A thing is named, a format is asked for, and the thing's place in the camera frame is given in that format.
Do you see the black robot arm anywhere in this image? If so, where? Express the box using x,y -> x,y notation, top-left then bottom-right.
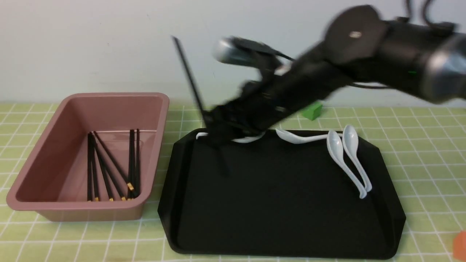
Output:
204,5 -> 465,145

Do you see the black chopstick diagonal in bin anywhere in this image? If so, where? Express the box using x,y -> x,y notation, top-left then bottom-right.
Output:
94,136 -> 127,201

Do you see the white spoon inner right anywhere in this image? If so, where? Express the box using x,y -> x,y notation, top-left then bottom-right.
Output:
326,130 -> 367,199

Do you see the white spoon centre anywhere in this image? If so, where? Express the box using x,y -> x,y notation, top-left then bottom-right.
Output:
275,129 -> 330,144

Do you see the black plastic tray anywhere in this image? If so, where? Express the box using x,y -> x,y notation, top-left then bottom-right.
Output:
158,129 -> 406,260

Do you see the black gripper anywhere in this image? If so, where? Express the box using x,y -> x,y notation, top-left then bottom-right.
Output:
202,78 -> 292,146

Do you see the orange cube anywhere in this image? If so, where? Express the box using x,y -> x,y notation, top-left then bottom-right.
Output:
452,230 -> 466,262

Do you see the black chopstick long diagonal bin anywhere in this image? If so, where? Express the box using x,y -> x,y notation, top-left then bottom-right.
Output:
92,130 -> 137,200

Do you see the pink plastic bin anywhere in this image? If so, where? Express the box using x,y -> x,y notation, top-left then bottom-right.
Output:
6,93 -> 169,222

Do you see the white spoon far left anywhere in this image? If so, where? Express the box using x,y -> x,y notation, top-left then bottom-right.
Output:
196,132 -> 266,144

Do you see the white spoon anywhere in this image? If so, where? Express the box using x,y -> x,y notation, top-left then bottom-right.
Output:
326,130 -> 367,199
342,125 -> 372,192
275,129 -> 330,144
196,132 -> 266,144

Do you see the green cube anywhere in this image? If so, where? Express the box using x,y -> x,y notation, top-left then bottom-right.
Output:
301,101 -> 323,121

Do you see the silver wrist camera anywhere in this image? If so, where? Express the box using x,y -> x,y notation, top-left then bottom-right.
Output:
213,36 -> 279,68

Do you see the black chopstick upright in bin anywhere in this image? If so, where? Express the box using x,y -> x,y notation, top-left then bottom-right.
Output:
127,129 -> 135,200

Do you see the white spoon outer right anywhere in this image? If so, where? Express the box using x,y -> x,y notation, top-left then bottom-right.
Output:
342,125 -> 372,192

